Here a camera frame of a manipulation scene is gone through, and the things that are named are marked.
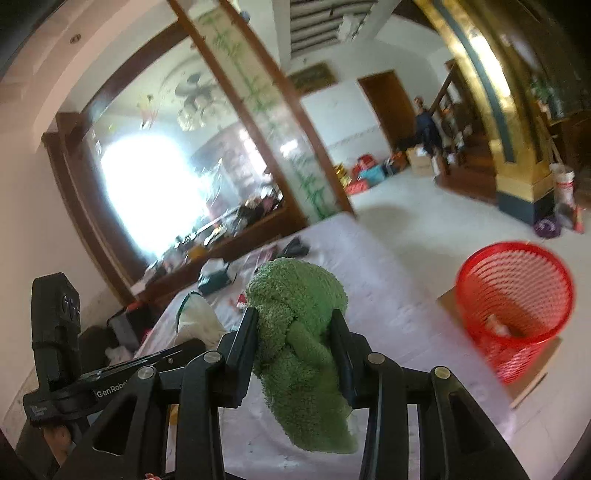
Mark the wooden staircase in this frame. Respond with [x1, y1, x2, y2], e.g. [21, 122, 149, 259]
[431, 60, 502, 204]

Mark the wood framed mirror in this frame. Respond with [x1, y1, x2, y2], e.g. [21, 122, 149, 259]
[42, 21, 308, 303]

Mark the framed wall picture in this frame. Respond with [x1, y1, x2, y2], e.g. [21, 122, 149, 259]
[286, 62, 338, 93]

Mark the bamboo print glass panel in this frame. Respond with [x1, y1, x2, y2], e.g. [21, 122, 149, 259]
[167, 0, 357, 223]

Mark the wooden sideboard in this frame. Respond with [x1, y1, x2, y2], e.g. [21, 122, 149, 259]
[129, 203, 303, 308]

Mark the flat cardboard sheet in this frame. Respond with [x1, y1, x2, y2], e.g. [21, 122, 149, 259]
[436, 286, 565, 411]

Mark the green towel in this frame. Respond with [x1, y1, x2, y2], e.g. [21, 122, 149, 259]
[244, 257, 358, 454]

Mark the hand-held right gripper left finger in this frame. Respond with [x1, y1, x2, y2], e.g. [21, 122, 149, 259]
[53, 307, 259, 480]

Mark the green tissue box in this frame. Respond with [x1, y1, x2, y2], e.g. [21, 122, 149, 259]
[198, 259, 237, 296]

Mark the red mesh waste basket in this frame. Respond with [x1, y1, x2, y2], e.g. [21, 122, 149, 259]
[455, 241, 575, 385]

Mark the black bag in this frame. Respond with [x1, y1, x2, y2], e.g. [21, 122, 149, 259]
[107, 302, 161, 358]

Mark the white plastic bucket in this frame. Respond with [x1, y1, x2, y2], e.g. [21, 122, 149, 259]
[549, 164, 577, 217]

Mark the purple bag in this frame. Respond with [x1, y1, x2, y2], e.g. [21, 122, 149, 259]
[534, 217, 563, 240]

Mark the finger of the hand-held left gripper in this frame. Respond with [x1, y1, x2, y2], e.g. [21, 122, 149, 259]
[131, 338, 207, 372]

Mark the wooden door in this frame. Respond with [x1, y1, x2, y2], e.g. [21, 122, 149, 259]
[358, 69, 419, 155]

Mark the pile of red boxes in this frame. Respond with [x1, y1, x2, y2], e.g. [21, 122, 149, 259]
[336, 154, 399, 195]

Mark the golden pillar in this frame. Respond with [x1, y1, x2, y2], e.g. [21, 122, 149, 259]
[413, 0, 557, 223]

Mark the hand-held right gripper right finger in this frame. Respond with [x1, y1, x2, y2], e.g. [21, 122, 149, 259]
[325, 308, 532, 480]

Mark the white plastic bag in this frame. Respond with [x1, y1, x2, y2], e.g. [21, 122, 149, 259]
[175, 291, 230, 352]

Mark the red paper packet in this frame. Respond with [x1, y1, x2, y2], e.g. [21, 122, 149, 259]
[244, 247, 278, 273]

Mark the cardboard box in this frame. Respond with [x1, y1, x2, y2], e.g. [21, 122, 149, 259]
[405, 145, 437, 177]

